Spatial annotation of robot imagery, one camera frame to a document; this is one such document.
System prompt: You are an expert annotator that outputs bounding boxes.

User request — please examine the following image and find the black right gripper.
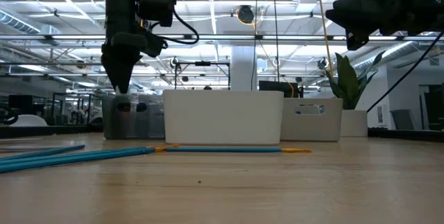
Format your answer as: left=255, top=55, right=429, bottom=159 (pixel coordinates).
left=325, top=0, right=444, bottom=51

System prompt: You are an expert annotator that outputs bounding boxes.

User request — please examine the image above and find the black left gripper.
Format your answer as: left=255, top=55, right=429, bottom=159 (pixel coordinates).
left=94, top=0, right=148, bottom=95

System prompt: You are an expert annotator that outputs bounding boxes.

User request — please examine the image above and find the green leafy plant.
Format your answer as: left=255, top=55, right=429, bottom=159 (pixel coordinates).
left=324, top=51, right=386, bottom=111

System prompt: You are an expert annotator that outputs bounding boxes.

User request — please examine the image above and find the dark translucent plastic bin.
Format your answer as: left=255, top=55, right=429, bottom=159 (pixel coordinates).
left=101, top=94, right=166, bottom=139

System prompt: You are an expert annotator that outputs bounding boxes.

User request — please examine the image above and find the white plant pot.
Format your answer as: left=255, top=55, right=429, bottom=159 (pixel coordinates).
left=341, top=109, right=368, bottom=138

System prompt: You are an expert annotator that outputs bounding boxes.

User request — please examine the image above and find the black monitor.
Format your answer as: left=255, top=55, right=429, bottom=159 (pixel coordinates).
left=8, top=94, right=34, bottom=114
left=258, top=80, right=305, bottom=99

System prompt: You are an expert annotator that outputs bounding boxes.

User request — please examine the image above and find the grey chair back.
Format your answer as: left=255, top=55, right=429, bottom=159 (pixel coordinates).
left=390, top=109, right=416, bottom=130

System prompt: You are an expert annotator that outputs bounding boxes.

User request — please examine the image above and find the long ceiling light strip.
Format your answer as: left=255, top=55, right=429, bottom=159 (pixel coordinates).
left=0, top=33, right=444, bottom=42

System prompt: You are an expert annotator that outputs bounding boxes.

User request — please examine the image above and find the white rounded object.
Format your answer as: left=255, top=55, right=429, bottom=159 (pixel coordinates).
left=9, top=114, right=49, bottom=128

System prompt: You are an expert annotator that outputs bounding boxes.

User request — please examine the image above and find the light grey plastic bin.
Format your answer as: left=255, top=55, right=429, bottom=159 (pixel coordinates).
left=280, top=98, right=343, bottom=143

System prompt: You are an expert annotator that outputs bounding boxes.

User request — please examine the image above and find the white plastic bin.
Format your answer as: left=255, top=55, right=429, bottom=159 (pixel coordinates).
left=162, top=89, right=284, bottom=146

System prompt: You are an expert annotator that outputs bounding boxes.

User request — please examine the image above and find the yellow hanging cable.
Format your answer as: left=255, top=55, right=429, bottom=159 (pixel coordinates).
left=314, top=0, right=334, bottom=78

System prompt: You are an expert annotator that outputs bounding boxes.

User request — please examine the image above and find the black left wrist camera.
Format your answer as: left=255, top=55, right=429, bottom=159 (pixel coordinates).
left=137, top=0, right=178, bottom=28

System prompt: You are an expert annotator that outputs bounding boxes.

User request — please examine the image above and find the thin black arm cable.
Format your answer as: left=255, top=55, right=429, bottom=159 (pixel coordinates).
left=366, top=31, right=444, bottom=113

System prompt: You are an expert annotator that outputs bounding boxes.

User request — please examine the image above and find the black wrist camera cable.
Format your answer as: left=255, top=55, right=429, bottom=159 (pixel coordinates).
left=162, top=0, right=200, bottom=46

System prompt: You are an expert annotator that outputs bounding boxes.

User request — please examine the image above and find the black metal frame stand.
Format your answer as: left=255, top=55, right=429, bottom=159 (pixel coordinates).
left=174, top=60, right=232, bottom=90

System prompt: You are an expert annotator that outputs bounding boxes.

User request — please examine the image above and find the black hanging cable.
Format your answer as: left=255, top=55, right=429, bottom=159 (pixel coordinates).
left=271, top=0, right=281, bottom=83
left=250, top=0, right=259, bottom=92

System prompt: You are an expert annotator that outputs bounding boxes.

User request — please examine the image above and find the black aluminium rig frame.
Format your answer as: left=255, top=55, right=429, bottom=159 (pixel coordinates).
left=0, top=125, right=444, bottom=144

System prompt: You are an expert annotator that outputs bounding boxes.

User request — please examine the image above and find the black ceiling cable reel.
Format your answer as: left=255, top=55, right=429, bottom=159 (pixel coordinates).
left=236, top=4, right=256, bottom=26

